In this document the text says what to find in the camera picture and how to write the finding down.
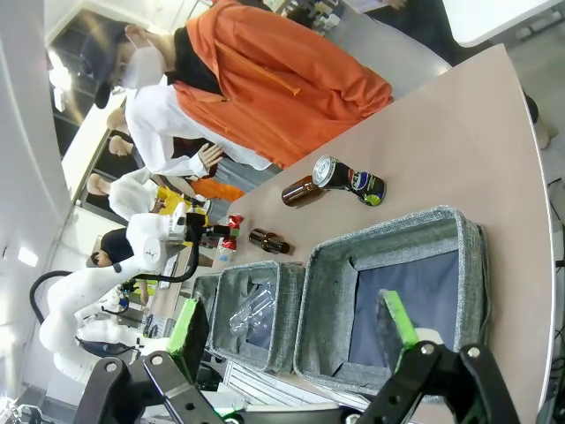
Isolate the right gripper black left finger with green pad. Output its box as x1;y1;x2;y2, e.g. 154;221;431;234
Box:
72;296;248;424

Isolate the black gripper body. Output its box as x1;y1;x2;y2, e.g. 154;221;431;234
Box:
184;211;231;248

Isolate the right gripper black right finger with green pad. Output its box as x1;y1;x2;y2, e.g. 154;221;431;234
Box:
350;289;522;424

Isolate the small grey fabric basket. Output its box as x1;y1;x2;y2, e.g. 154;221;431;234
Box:
192;273;222;313

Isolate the medium grey fabric basket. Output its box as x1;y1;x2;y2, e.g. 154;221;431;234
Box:
207;260;306;375

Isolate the large grey fabric basket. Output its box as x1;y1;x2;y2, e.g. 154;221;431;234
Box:
293;205;491;397

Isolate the black Pepsi can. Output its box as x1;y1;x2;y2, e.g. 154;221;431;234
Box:
312;155;388;208

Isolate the bare hand of person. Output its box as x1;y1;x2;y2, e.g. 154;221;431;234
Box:
197;143;226;178

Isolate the person in yellow vest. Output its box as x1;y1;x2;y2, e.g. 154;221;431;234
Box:
152;185;209;218

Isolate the slim brown glass bottle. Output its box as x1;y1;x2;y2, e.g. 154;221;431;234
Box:
248;227;291;255

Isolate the person in white shirt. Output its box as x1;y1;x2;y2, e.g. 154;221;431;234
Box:
87;168;158;221

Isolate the person in black shirt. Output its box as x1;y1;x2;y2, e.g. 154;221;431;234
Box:
86;228;135;269

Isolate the squat brown glass bottle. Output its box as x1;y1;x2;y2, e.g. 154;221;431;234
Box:
281;175;326;208

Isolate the person in white coat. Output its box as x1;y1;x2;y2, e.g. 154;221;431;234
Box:
105;81;273;178

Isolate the person in orange jacket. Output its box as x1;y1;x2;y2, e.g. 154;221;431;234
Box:
93;0;394;171

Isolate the white table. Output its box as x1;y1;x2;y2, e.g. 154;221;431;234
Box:
441;0;565;48

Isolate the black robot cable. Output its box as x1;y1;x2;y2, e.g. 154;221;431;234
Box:
132;238;200;284

